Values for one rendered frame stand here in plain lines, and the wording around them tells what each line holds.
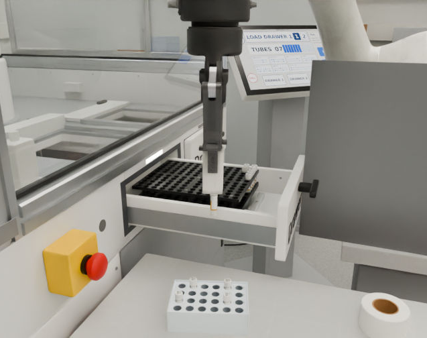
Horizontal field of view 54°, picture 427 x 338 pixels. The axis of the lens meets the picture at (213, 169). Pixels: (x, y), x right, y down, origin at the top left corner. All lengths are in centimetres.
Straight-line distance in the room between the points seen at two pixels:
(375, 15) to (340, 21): 329
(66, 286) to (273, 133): 127
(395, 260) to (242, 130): 168
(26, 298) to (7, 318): 4
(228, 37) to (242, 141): 198
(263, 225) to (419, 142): 34
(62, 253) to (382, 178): 61
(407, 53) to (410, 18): 327
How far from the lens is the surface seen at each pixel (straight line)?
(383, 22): 433
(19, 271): 62
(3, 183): 57
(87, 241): 65
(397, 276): 103
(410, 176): 90
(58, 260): 63
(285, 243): 73
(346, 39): 105
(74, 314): 75
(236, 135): 251
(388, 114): 87
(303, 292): 78
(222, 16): 54
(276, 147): 178
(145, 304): 75
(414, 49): 108
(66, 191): 66
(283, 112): 176
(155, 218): 81
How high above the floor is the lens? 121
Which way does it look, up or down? 19 degrees down
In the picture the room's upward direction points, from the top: straight up
